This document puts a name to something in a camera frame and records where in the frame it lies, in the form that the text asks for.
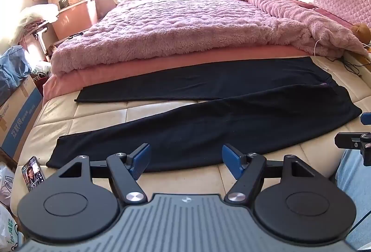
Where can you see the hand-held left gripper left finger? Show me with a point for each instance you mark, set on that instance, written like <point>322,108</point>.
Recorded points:
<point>141,159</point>

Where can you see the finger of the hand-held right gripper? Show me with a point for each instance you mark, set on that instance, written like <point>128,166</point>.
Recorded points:
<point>352,140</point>
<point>366,118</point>

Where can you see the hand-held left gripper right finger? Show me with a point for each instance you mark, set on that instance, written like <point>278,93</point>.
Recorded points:
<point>231,160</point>

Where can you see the black pants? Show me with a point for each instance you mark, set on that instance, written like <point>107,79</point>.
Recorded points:
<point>208,124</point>

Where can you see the person's jeans leg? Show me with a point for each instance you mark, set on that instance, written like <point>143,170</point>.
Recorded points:
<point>355,188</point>

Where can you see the brown plush toy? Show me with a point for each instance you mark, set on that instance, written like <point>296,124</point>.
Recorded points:
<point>361,32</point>

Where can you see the pink bed sheet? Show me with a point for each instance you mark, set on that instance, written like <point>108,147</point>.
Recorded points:
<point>121,73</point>

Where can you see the smartphone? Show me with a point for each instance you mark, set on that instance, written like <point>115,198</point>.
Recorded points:
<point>33,173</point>

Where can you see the large printed cardboard box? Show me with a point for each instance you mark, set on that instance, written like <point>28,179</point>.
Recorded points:
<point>20,121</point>

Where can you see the pink fluffy blanket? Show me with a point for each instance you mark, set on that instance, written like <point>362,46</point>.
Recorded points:
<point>185,26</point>

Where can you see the white plastic bag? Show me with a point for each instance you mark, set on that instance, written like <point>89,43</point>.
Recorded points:
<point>7,205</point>

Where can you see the pink plastic storage bin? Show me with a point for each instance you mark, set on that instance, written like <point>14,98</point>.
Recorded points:
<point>75,18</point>

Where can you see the white fluffy cloth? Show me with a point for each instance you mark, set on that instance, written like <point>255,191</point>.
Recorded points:
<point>34,17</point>

